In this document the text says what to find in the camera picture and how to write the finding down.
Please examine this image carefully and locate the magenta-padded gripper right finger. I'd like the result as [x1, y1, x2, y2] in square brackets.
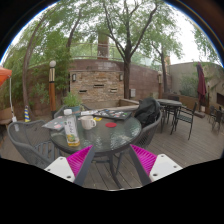
[128, 144, 184, 186]

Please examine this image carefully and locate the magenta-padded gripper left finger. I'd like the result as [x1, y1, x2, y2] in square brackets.
[44, 144, 96, 187]

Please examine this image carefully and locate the clear plastic drink bottle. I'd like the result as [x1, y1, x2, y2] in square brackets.
[63, 108, 81, 148]

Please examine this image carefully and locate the white ribbed ceramic mug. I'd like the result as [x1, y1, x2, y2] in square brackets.
[79, 115, 98, 131]

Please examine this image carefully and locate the grey laptop with stickers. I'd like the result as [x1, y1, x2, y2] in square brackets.
[42, 115, 68, 132]

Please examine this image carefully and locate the white printed booklet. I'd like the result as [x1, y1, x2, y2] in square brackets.
[79, 109, 99, 117]

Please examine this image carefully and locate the black laptop with stickers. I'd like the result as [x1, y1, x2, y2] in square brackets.
[93, 108, 133, 121]

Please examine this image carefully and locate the black metal chair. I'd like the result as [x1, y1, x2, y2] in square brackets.
[170, 101, 198, 141]

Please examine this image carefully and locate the green plant in teal pot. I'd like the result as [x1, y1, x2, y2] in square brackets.
[62, 92, 83, 114]

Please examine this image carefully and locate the round dark patio table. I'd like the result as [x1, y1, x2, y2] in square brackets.
[156, 98, 183, 134]

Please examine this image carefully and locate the blue yellow striped cone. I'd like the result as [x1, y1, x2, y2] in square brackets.
[23, 105, 32, 123]

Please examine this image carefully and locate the tall forked tree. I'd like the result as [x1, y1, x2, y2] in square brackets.
[96, 0, 168, 100]

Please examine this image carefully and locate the folded dark red umbrella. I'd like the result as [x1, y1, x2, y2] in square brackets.
[196, 61, 208, 108]

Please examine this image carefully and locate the leaning green tree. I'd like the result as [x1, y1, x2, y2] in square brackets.
[9, 0, 98, 114]

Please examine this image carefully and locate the orange canopy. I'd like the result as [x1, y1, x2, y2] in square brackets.
[0, 65, 13, 88]

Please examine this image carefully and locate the wooden lamp post with globe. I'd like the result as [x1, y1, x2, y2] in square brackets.
[48, 60, 57, 116]

